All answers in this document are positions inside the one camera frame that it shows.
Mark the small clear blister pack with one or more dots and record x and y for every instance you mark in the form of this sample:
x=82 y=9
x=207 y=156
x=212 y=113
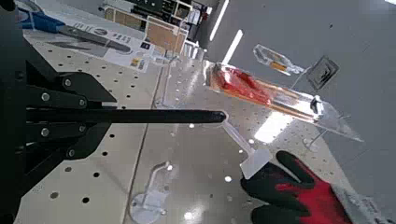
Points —
x=275 y=60

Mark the clear blister pack red tool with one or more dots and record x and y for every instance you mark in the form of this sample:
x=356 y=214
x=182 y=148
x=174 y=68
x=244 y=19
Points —
x=243 y=84

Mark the white ceiling light strip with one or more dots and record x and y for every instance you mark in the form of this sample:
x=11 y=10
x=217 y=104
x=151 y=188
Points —
x=219 y=18
x=233 y=46

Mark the black and red work glove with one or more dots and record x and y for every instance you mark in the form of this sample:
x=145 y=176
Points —
x=299 y=193

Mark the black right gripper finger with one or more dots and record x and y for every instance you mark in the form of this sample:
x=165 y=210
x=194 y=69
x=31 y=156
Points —
x=71 y=137
x=77 y=88

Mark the white scissors packaging card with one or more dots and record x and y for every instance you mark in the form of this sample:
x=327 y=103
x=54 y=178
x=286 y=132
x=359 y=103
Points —
x=124 y=46

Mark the translucent hook with label plate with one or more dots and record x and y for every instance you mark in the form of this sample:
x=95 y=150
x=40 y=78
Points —
x=257 y=161

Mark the translucent pegboard hook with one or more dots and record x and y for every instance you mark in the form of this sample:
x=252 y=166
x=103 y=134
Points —
x=168 y=81
x=149 y=199

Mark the beige pegboard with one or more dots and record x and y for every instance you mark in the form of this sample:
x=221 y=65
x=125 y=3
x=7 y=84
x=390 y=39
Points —
x=102 y=186

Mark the square ceiling vent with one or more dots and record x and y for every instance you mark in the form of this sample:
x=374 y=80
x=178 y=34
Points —
x=323 y=72

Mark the background storage shelves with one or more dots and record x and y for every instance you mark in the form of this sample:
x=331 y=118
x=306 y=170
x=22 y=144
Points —
x=162 y=34

